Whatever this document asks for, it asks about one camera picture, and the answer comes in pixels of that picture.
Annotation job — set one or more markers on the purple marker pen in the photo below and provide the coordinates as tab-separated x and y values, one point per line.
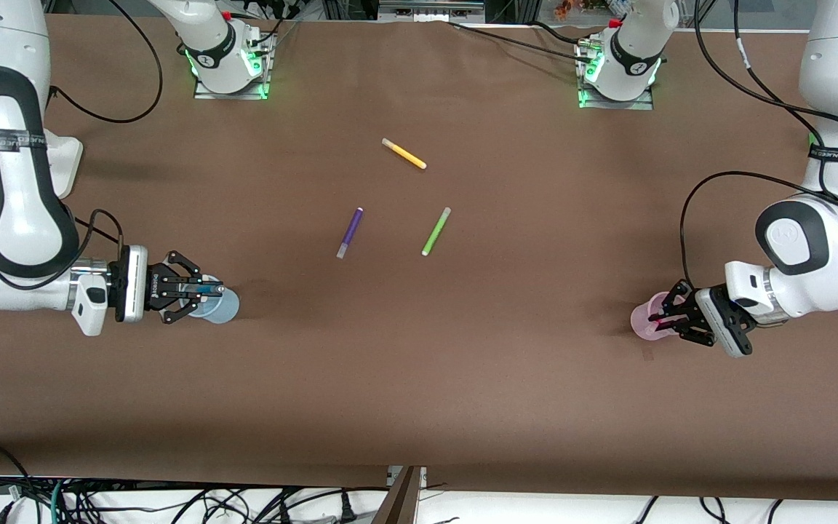
351	231

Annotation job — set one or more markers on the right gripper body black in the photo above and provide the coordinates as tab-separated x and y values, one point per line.
155	286

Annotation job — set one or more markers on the pink plastic cup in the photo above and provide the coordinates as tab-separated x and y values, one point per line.
643	320

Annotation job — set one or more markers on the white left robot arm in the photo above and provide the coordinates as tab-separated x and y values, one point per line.
833	255

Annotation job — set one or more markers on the metal base plate left arm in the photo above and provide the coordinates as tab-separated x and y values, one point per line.
644	102

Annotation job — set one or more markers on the metal base plate right arm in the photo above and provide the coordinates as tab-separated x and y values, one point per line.
262	69

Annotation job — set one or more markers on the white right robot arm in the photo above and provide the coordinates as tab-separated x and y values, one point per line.
19	218

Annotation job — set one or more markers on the wooden post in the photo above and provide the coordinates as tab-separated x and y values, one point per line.
397	502

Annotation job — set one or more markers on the yellow marker pen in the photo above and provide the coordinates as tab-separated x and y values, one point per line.
406	154

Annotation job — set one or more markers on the blue marker pen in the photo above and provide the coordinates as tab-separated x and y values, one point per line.
212	290

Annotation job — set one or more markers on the white rounded box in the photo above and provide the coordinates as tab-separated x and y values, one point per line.
68	171

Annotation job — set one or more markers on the aluminium frame profile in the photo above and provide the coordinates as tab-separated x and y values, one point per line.
430	9

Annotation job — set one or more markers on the light blue plastic cup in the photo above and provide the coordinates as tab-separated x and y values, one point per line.
224	309

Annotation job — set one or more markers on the green marker pen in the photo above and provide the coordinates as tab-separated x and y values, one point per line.
436	231

